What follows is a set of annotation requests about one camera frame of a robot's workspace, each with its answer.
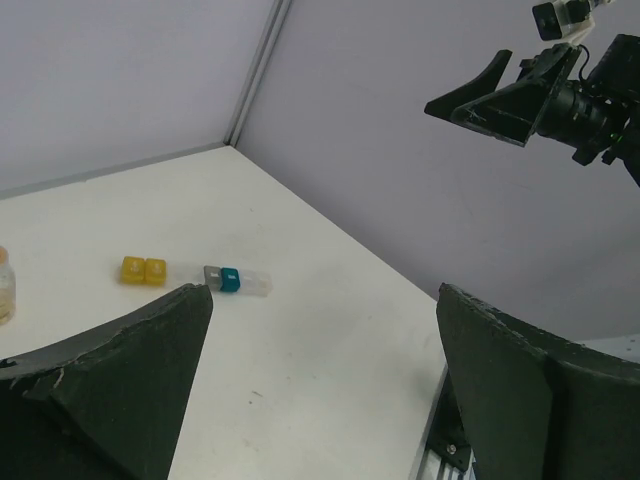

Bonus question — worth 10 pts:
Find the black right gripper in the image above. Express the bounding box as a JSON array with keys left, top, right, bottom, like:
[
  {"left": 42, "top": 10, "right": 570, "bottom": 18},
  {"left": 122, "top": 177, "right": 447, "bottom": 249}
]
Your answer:
[{"left": 424, "top": 34, "right": 639, "bottom": 168}]

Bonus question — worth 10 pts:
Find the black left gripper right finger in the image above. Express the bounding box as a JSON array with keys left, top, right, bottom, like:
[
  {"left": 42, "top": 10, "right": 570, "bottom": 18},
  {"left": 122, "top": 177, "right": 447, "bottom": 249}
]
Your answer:
[{"left": 436, "top": 284, "right": 639, "bottom": 479}]

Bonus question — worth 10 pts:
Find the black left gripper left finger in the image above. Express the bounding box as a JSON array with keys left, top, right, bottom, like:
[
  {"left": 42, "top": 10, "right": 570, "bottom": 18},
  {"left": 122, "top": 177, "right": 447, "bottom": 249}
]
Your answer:
[{"left": 1, "top": 284, "right": 213, "bottom": 479}]

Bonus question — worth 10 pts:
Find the weekly pill organizer strip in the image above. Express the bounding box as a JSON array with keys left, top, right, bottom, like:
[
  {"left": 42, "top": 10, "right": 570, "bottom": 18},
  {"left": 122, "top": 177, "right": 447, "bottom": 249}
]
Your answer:
[{"left": 116, "top": 256, "right": 272, "bottom": 297}]

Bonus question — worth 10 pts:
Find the clear bottle gold cap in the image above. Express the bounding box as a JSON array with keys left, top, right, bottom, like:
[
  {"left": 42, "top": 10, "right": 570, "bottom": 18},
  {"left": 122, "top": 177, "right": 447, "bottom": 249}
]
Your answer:
[{"left": 0, "top": 246, "right": 16, "bottom": 325}]

